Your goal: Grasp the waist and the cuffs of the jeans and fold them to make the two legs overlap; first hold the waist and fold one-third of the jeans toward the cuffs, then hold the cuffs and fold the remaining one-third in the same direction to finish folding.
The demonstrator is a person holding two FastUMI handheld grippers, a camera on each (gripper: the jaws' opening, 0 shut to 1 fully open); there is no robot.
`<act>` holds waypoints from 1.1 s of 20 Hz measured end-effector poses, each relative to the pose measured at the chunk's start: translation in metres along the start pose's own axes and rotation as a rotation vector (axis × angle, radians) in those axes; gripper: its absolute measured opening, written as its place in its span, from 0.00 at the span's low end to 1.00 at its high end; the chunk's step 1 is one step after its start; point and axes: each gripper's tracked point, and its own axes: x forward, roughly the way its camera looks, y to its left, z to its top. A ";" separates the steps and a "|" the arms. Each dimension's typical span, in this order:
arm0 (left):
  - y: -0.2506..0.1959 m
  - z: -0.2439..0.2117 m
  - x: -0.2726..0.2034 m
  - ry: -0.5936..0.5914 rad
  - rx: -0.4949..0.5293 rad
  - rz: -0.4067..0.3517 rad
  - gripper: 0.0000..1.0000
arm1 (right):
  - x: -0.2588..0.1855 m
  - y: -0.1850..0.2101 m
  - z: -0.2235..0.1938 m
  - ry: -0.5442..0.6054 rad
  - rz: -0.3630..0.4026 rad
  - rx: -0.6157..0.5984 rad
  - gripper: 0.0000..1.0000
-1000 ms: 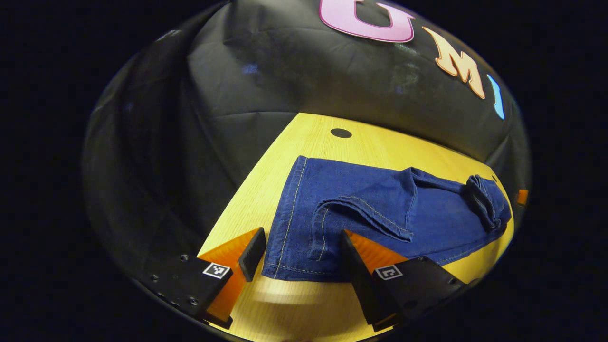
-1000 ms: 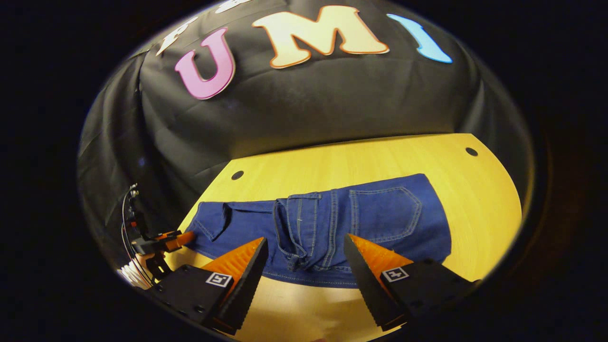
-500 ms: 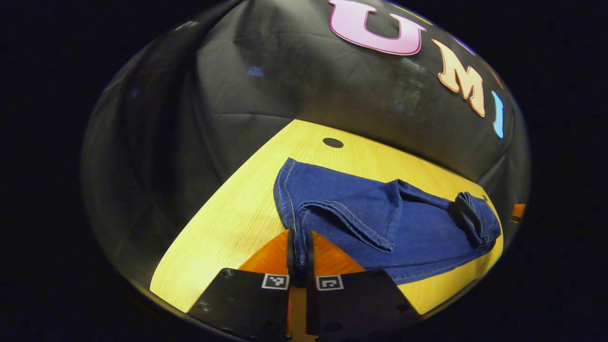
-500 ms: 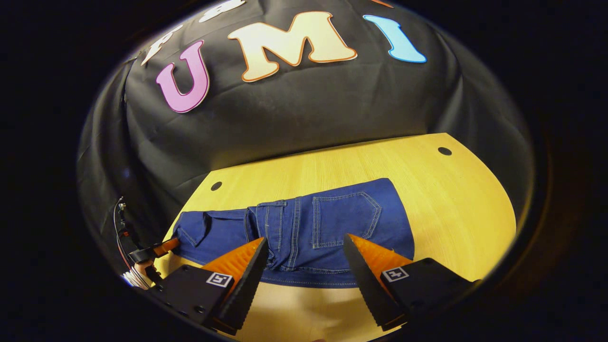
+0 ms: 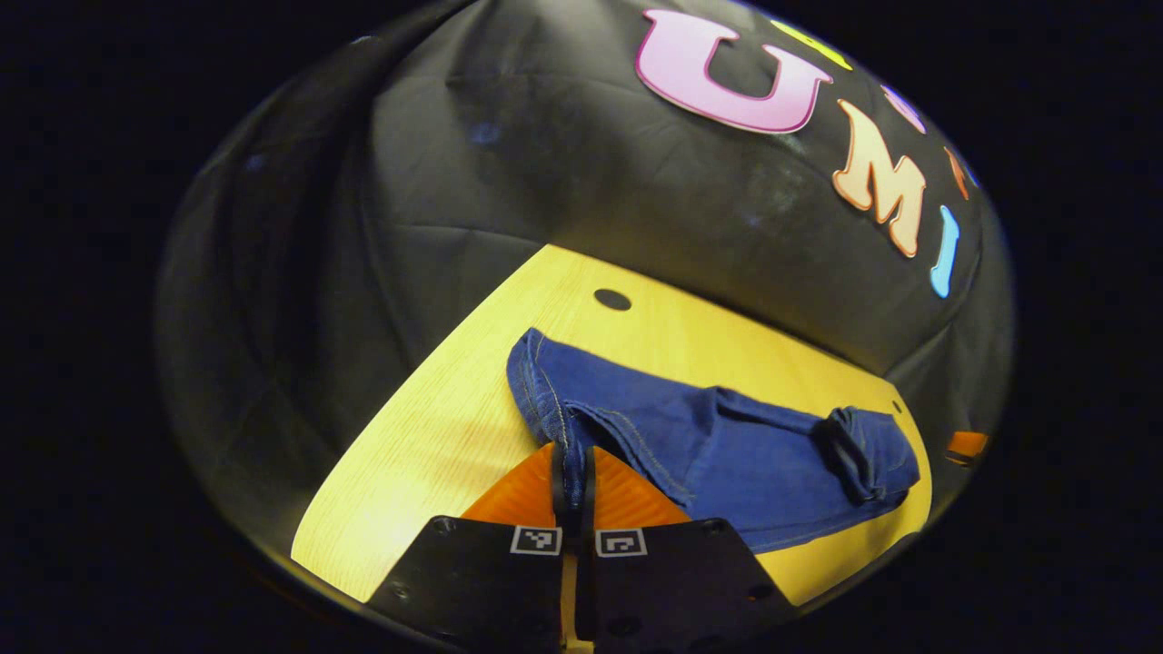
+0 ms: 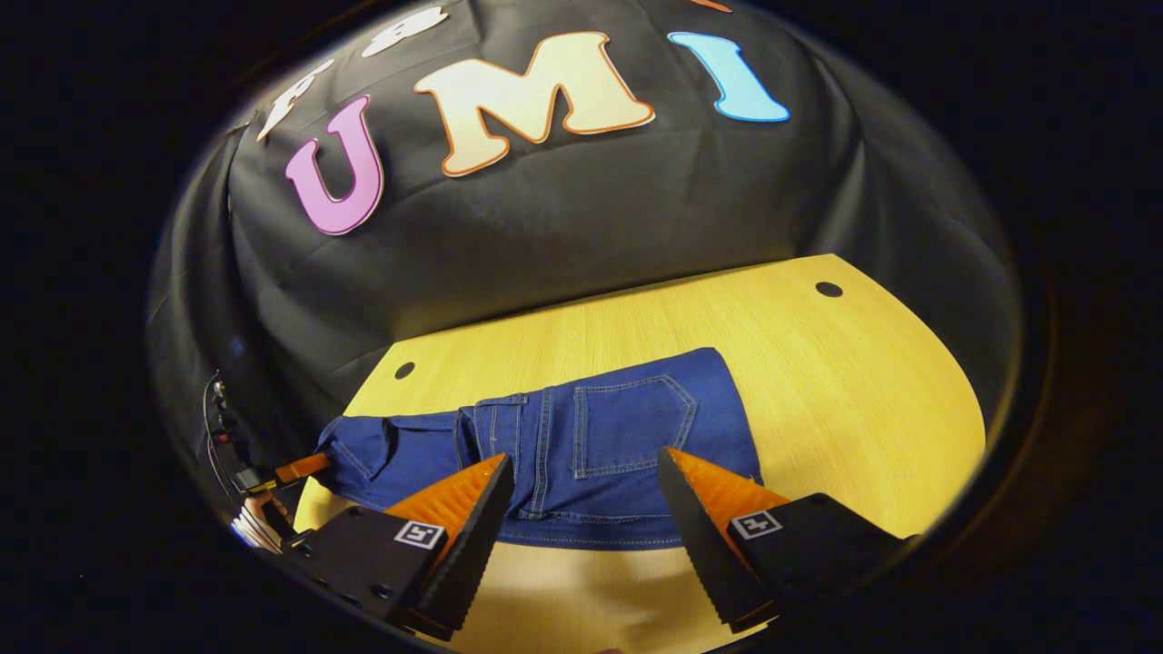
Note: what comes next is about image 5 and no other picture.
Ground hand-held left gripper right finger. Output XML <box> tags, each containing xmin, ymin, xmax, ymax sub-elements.
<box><xmin>578</xmin><ymin>445</ymin><xmax>800</xmax><ymax>654</ymax></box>

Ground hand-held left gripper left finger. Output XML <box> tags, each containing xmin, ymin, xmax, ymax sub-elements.
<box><xmin>366</xmin><ymin>442</ymin><xmax>572</xmax><ymax>654</ymax></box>

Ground blue denim jeans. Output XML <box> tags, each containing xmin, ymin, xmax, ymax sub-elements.
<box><xmin>506</xmin><ymin>327</ymin><xmax>921</xmax><ymax>555</ymax></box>

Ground black backdrop cloth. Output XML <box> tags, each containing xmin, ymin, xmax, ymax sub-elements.
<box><xmin>154</xmin><ymin>0</ymin><xmax>1014</xmax><ymax>582</ymax></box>

